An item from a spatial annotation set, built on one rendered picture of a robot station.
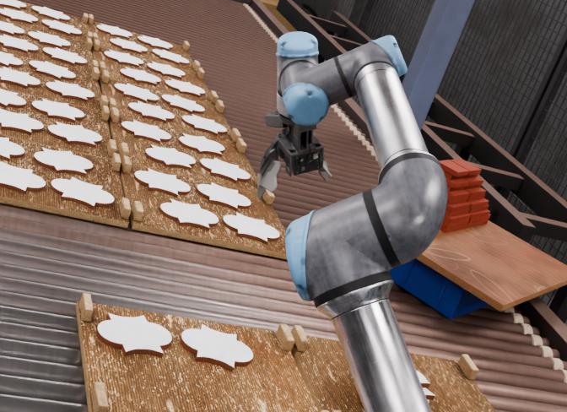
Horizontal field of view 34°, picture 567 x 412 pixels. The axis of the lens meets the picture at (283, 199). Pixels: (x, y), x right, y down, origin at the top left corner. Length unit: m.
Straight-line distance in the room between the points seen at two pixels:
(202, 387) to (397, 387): 0.44
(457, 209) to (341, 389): 0.84
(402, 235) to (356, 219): 0.07
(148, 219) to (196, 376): 0.59
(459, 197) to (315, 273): 1.21
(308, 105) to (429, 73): 1.88
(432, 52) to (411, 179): 2.13
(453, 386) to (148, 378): 0.67
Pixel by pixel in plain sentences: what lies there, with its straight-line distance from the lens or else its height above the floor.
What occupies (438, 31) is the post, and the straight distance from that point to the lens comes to 3.38.
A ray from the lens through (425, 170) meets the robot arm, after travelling 1.30.
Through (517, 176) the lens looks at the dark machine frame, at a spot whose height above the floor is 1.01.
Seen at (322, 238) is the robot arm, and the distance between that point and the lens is 1.26.
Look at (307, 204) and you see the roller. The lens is 2.57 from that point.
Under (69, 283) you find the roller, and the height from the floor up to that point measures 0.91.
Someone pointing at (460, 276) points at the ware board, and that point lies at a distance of 2.17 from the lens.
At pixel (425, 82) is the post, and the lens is 3.42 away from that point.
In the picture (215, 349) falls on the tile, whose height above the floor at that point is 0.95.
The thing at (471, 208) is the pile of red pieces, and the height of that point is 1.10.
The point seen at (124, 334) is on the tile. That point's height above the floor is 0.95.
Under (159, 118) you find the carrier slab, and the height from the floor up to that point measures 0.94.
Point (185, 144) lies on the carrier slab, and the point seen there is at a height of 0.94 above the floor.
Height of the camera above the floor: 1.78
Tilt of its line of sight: 20 degrees down
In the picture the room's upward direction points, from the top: 20 degrees clockwise
